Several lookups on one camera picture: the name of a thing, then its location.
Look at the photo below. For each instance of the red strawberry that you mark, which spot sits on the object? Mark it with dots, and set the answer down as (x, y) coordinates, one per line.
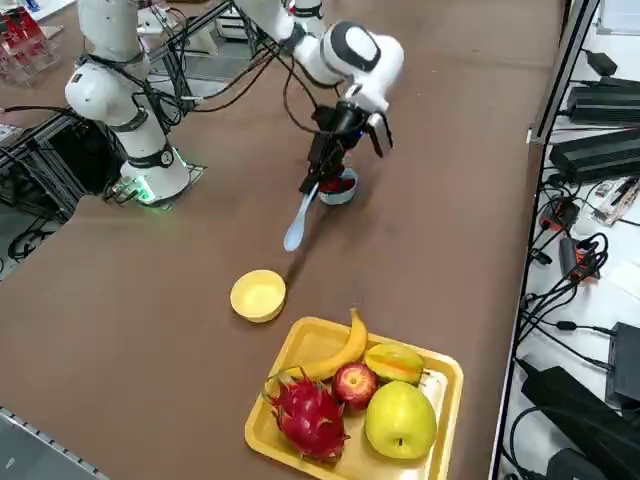
(329, 188)
(350, 182)
(340, 186)

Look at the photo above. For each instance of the white plastic box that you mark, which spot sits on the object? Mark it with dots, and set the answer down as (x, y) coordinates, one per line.
(235, 27)

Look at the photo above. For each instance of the light blue plastic spoon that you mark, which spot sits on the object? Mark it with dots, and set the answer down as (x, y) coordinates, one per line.
(295, 232)

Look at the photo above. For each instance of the small black power adapter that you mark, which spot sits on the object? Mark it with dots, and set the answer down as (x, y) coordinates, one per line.
(602, 62)

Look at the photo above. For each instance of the red apple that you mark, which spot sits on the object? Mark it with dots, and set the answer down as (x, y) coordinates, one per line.
(355, 385)

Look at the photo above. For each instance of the yellow bowl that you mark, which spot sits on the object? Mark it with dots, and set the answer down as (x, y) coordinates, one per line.
(257, 295)

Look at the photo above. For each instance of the black finned power supply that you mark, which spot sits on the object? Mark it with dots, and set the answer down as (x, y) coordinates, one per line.
(605, 100)
(595, 152)

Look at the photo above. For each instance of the yellow banana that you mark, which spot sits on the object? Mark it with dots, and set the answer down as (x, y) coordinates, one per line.
(350, 350)

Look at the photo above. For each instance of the large green apple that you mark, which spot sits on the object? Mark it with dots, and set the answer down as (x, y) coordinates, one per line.
(400, 420)

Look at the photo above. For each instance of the orange black power strip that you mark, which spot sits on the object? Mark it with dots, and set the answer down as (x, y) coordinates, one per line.
(562, 212)

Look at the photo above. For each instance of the clear acrylic shelf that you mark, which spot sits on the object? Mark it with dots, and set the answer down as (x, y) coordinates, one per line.
(30, 65)

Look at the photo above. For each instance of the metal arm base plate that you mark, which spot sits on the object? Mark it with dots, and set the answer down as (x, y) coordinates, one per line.
(175, 200)

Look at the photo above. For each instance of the aluminium frame rail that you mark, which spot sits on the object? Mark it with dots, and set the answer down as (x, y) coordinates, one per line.
(560, 80)

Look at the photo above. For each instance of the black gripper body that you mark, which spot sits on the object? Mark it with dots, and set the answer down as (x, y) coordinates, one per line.
(340, 122)

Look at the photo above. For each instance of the yellow-green star fruit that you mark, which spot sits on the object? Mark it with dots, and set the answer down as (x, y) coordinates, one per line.
(395, 362)

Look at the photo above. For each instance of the yellow plastic tray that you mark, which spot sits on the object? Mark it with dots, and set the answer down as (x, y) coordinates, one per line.
(305, 345)

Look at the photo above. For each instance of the light blue bowl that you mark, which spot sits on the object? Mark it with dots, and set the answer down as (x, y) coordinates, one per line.
(340, 199)

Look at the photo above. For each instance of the black controller box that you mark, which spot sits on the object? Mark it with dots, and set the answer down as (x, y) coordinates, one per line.
(85, 160)

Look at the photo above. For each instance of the large black case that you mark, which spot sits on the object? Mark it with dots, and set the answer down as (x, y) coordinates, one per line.
(575, 415)

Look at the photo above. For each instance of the pink dragon fruit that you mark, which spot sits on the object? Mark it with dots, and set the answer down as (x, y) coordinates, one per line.
(310, 420)

